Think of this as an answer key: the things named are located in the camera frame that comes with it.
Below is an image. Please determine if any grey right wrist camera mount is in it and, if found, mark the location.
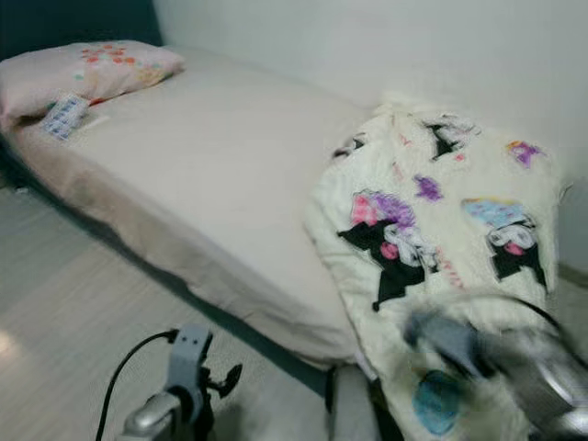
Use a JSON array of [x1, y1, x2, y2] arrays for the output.
[[404, 308, 488, 378]]

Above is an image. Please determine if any pink floral pillow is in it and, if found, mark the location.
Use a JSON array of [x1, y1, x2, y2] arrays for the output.
[[0, 40, 185, 125]]

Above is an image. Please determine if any cream cartoon print quilt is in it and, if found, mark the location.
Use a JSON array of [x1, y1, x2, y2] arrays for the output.
[[305, 90, 572, 441]]

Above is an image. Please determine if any blue upholstered headboard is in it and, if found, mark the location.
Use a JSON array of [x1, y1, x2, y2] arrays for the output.
[[0, 0, 159, 61]]

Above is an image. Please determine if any silver robot right leg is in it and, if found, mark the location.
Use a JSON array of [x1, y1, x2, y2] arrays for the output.
[[326, 366, 378, 441]]

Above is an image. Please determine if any blue bed base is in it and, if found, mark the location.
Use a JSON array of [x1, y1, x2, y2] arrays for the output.
[[0, 138, 332, 396]]

